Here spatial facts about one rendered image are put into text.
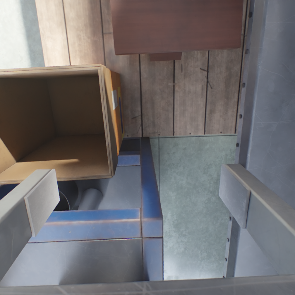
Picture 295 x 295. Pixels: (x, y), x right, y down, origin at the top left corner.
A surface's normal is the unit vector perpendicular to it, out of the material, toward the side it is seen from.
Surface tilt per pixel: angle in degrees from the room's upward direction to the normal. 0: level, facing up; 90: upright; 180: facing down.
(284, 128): 0
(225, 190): 90
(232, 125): 0
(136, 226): 0
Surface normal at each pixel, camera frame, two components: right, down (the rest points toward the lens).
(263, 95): -0.48, 0.27
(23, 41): 0.04, 0.29
